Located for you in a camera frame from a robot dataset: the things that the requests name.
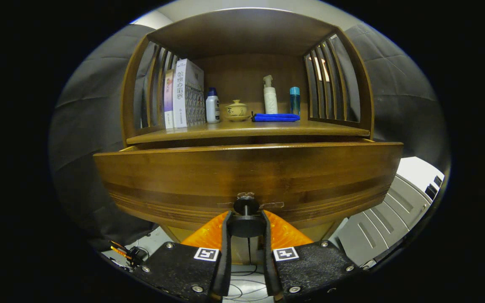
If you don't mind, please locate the black floor cable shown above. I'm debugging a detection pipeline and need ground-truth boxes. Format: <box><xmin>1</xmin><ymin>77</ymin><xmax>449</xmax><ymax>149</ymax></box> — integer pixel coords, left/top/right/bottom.
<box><xmin>221</xmin><ymin>263</ymin><xmax>274</xmax><ymax>301</ymax></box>

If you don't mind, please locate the white bottle blue cap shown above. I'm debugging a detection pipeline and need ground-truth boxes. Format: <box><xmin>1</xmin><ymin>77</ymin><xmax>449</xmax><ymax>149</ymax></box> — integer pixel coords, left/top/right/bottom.
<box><xmin>205</xmin><ymin>88</ymin><xmax>221</xmax><ymax>124</ymax></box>

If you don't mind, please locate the white pump bottle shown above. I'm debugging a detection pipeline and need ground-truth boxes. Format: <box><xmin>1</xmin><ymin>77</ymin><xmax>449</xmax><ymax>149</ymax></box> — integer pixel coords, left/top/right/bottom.
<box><xmin>263</xmin><ymin>75</ymin><xmax>278</xmax><ymax>114</ymax></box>

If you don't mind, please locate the blue glass bottle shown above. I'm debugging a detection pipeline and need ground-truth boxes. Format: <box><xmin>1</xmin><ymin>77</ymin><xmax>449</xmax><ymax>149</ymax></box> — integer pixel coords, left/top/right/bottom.
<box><xmin>290</xmin><ymin>87</ymin><xmax>301</xmax><ymax>116</ymax></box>

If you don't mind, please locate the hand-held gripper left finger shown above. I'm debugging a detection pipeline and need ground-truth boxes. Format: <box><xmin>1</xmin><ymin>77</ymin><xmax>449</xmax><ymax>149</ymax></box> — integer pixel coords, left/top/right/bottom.
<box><xmin>131</xmin><ymin>210</ymin><xmax>233</xmax><ymax>301</ymax></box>

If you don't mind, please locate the thin purple pink book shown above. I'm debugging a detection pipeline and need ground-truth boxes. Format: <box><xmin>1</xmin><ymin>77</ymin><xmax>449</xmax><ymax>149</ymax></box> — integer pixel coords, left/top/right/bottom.
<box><xmin>163</xmin><ymin>69</ymin><xmax>176</xmax><ymax>129</ymax></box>

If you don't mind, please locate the black drawer knob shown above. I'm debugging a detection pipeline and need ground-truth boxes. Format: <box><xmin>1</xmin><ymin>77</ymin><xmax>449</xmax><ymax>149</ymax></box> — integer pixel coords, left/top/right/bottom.
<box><xmin>227</xmin><ymin>192</ymin><xmax>266</xmax><ymax>238</ymax></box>

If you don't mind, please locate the wooden drawer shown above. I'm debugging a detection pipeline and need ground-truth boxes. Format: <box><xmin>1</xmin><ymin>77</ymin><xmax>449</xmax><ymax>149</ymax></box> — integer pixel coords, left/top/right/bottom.
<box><xmin>93</xmin><ymin>140</ymin><xmax>404</xmax><ymax>231</ymax></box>

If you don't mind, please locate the brown wooden cabinet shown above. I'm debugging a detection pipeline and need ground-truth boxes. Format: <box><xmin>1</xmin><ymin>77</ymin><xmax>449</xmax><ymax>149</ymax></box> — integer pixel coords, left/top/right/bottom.
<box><xmin>93</xmin><ymin>8</ymin><xmax>404</xmax><ymax>266</ymax></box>

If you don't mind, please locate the thick white book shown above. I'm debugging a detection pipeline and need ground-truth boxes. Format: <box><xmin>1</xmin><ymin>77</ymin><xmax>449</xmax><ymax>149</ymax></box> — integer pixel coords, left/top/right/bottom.
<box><xmin>172</xmin><ymin>58</ymin><xmax>206</xmax><ymax>129</ymax></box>

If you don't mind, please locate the yellow lidded tea cup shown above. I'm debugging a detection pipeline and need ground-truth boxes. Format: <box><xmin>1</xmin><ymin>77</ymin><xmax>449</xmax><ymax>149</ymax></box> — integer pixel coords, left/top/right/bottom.
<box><xmin>225</xmin><ymin>99</ymin><xmax>251</xmax><ymax>122</ymax></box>

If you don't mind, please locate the orange black tool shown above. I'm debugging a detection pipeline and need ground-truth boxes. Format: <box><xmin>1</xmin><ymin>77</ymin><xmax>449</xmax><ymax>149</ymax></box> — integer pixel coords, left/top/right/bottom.
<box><xmin>109</xmin><ymin>240</ymin><xmax>149</xmax><ymax>270</ymax></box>

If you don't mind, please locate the wooden countertop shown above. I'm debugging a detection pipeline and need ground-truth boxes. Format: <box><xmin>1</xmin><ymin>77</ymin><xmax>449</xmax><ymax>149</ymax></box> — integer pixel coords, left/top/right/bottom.
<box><xmin>126</xmin><ymin>119</ymin><xmax>370</xmax><ymax>145</ymax></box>

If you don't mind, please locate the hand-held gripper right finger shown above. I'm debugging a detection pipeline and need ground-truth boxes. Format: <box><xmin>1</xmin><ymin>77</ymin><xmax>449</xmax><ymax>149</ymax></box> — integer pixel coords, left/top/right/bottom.
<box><xmin>260</xmin><ymin>210</ymin><xmax>363</xmax><ymax>303</ymax></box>

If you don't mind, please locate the folded blue cloth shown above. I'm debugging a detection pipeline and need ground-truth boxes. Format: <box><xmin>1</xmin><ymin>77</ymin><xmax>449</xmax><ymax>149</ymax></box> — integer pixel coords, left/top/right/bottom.
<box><xmin>252</xmin><ymin>113</ymin><xmax>301</xmax><ymax>123</ymax></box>

